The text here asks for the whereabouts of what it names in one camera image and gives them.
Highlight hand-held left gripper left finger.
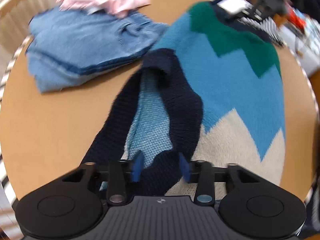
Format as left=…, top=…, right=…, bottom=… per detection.
left=60, top=151, right=145, bottom=205

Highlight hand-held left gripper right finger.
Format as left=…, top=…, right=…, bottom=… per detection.
left=178, top=152, right=262, bottom=205

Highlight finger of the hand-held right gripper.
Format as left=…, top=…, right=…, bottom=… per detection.
left=225, top=4, right=267, bottom=25

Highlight beige blue navy knit sweater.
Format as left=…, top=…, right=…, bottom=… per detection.
left=82, top=0, right=287, bottom=197

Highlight white garment with dark stripes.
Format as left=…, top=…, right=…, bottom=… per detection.
left=260, top=17, right=284, bottom=47

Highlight blue denim jeans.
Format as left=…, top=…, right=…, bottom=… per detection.
left=25, top=6, right=170, bottom=94

